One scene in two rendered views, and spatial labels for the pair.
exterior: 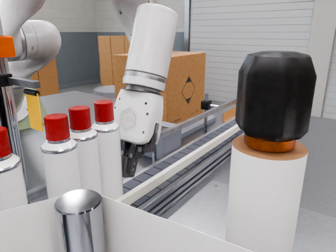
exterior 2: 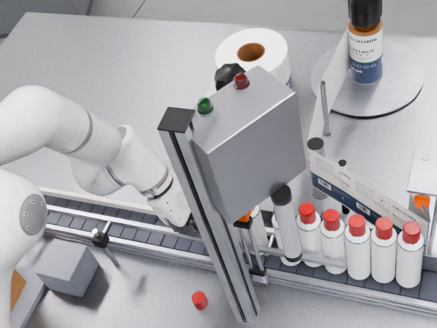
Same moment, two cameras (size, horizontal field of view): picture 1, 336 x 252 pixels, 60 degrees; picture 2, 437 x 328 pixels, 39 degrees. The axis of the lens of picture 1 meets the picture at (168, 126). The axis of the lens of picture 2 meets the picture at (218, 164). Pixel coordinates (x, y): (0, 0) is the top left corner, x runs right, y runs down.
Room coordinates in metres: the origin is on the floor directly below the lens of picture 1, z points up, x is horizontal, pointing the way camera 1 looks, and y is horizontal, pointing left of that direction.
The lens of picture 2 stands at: (0.47, 0.94, 2.13)
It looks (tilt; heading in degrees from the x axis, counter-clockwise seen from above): 50 degrees down; 267
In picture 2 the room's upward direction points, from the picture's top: 18 degrees counter-clockwise
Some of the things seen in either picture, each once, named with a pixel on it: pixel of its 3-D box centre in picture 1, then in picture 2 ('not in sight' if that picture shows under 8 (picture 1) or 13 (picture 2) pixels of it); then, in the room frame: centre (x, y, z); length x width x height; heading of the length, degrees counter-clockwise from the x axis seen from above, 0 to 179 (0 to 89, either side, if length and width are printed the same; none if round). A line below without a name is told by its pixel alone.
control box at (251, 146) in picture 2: not in sight; (242, 145); (0.39, 0.28, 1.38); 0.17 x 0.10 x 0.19; 20
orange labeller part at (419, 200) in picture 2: not in sight; (421, 202); (0.08, 0.32, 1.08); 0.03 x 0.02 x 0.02; 145
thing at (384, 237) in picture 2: not in sight; (383, 250); (0.17, 0.33, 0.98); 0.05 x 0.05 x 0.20
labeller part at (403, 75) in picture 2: not in sight; (366, 75); (-0.06, -0.24, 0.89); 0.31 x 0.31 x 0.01
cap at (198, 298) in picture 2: not in sight; (199, 300); (0.58, 0.22, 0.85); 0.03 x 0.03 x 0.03
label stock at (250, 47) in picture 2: not in sight; (254, 71); (0.23, -0.34, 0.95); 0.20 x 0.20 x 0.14
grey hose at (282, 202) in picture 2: not in sight; (287, 225); (0.36, 0.33, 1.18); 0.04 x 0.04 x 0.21
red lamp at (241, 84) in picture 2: not in sight; (240, 81); (0.37, 0.25, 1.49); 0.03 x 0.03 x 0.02
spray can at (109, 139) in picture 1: (107, 155); not in sight; (0.49, 0.11, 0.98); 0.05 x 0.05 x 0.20
